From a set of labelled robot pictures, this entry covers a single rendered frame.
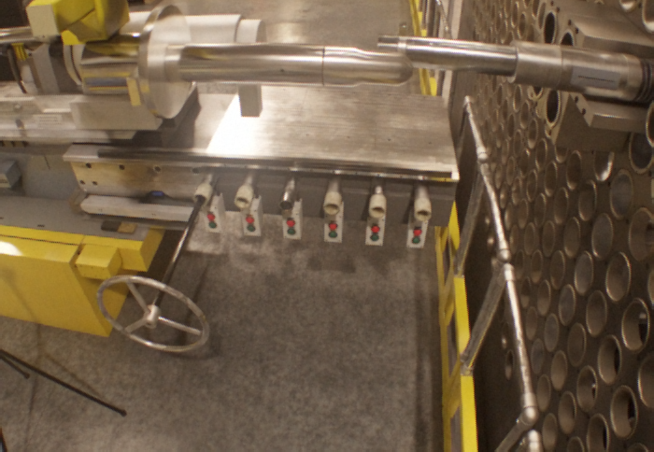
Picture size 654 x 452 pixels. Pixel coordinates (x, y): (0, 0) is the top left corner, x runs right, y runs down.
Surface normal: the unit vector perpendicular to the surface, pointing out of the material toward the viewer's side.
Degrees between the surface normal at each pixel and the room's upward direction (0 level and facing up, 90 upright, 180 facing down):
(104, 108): 90
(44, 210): 0
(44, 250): 0
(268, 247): 0
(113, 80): 90
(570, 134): 90
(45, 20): 90
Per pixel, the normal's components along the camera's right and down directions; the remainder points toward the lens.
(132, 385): 0.00, -0.76
